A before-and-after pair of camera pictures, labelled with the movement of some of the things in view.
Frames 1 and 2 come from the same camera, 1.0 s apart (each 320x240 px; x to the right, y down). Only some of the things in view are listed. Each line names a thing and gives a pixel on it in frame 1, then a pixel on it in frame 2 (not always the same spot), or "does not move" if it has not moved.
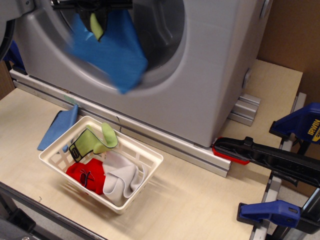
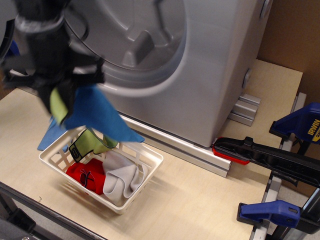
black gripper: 92,6 -> 51,61
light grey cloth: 122,178 does not move
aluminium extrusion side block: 244,109 does not move
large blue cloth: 119,53 -> 91,107
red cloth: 90,175 does not move
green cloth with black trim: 96,27 -> 59,108
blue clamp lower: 280,212 does not move
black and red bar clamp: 287,167 does not move
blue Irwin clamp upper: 304,123 does not move
